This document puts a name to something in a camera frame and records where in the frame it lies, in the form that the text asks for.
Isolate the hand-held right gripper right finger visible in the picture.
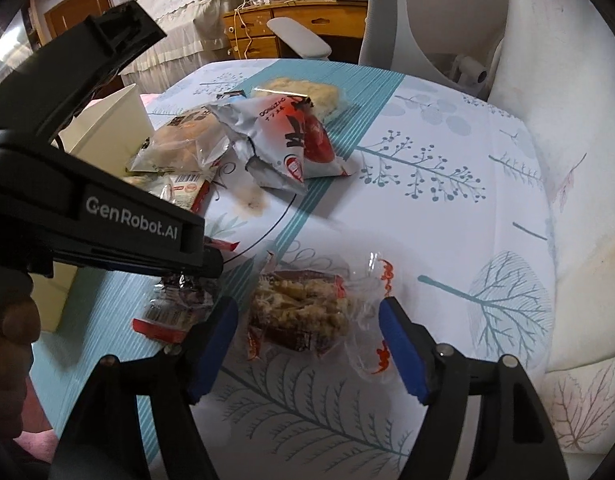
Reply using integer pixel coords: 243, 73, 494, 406
377, 297, 571, 480

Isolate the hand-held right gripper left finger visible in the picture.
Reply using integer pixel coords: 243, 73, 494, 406
47, 296, 239, 480

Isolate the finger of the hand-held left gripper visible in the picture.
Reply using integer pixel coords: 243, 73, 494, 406
201, 240, 224, 279

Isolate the small red-white snack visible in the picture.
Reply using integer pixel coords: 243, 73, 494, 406
147, 270, 220, 333

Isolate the cream storage box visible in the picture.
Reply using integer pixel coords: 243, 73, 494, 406
30, 85, 155, 333

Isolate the clear crunchy snack packet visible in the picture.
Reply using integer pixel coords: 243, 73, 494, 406
244, 252, 395, 378

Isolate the clear yellow rice cake packet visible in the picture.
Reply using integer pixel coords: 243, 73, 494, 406
251, 77, 353, 126

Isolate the person's left hand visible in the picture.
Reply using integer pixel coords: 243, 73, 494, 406
0, 292, 41, 438

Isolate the red snack packet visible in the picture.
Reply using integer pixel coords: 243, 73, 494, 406
132, 317, 188, 345

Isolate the small red white packet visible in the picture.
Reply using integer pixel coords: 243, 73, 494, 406
160, 170, 210, 213

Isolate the clear bread packet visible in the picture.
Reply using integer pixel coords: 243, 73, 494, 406
127, 107, 230, 176

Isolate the red and silver chip bag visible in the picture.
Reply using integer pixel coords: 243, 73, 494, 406
207, 97, 358, 193

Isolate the brown wooden door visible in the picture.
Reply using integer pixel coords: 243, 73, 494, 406
44, 0, 113, 41

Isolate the pink blanket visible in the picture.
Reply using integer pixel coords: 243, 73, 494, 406
14, 385, 63, 461

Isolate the lace-covered cabinet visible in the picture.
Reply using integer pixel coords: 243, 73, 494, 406
120, 0, 248, 88

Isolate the white maple-leaf quilt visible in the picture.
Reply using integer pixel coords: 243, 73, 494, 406
487, 0, 615, 461

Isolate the wooden desk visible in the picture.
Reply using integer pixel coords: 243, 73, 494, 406
222, 0, 369, 61

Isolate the white office chair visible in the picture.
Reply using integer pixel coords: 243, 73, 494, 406
266, 0, 511, 96

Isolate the white cable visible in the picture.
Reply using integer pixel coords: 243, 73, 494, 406
232, 0, 268, 61

